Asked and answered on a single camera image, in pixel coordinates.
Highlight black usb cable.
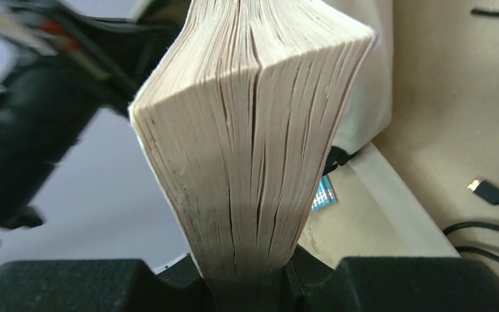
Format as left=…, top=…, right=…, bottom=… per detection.
left=442, top=178, right=499, bottom=271

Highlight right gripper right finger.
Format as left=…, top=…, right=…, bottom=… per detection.
left=283, top=247, right=499, bottom=312

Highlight beige backpack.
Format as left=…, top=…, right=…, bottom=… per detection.
left=300, top=1, right=457, bottom=267

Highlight purple treehouse book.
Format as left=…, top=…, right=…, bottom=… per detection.
left=129, top=1, right=376, bottom=284

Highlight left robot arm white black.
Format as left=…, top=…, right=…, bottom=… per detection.
left=0, top=1, right=190, bottom=229

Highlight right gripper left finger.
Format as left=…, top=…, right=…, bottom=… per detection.
left=0, top=259, right=215, bottom=311

